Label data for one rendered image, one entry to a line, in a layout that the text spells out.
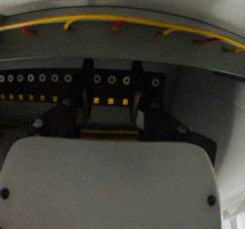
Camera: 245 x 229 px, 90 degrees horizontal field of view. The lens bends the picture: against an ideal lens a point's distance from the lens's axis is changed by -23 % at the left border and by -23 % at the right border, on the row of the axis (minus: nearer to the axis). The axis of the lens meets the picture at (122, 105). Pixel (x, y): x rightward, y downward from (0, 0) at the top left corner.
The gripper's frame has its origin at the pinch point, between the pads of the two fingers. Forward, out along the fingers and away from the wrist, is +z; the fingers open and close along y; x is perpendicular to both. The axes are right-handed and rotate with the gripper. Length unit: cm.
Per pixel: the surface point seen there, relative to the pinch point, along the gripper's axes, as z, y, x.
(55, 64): 8.9, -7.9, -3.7
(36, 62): 9.0, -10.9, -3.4
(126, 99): 6.8, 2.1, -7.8
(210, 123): -0.1, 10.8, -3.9
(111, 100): 6.7, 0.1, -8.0
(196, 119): 2.2, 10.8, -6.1
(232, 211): -10.8, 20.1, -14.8
